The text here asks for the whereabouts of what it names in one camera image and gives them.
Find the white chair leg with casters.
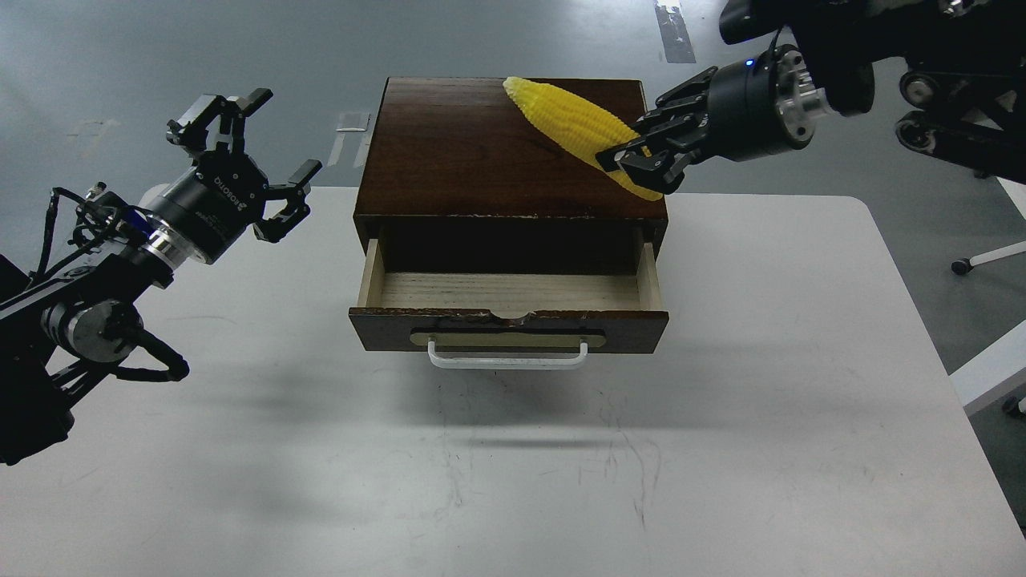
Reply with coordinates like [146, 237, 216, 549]
[950, 240, 1026, 276]

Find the wooden drawer with white handle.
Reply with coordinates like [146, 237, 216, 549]
[349, 238, 669, 370]

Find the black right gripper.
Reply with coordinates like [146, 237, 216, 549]
[595, 52, 808, 195]

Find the dark wooden drawer cabinet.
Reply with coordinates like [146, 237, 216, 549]
[354, 76, 669, 275]

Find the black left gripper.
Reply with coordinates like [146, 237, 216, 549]
[146, 88, 322, 265]

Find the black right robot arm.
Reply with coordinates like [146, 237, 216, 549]
[593, 1, 1024, 195]

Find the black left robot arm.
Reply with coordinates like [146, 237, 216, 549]
[1, 88, 321, 466]

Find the yellow corn cob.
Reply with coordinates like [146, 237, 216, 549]
[502, 76, 664, 201]

